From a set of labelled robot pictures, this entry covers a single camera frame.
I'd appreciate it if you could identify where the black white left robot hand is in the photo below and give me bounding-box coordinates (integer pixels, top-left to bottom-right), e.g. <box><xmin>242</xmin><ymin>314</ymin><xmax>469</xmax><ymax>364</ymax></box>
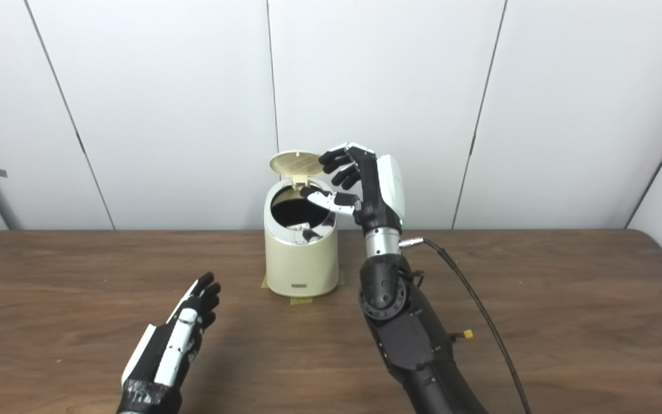
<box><xmin>117</xmin><ymin>272</ymin><xmax>222</xmax><ymax>414</ymax></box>

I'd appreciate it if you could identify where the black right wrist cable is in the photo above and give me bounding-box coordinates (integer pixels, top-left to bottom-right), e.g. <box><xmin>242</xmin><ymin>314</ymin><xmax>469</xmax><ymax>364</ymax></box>
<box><xmin>400</xmin><ymin>237</ymin><xmax>533</xmax><ymax>414</ymax></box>

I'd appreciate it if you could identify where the cream round bin lid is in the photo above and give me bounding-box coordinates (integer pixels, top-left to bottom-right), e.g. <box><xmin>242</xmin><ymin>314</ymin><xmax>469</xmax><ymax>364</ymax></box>
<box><xmin>269</xmin><ymin>151</ymin><xmax>325</xmax><ymax>188</ymax></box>

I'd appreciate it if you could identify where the cream-colored bin body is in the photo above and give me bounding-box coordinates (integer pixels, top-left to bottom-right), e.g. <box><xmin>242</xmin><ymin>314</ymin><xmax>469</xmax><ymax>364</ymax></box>
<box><xmin>264</xmin><ymin>178</ymin><xmax>340</xmax><ymax>298</ymax></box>

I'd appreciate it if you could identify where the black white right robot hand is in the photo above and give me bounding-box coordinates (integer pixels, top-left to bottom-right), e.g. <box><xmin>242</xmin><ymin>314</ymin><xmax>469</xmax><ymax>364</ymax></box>
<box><xmin>301</xmin><ymin>143</ymin><xmax>406</xmax><ymax>233</ymax></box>

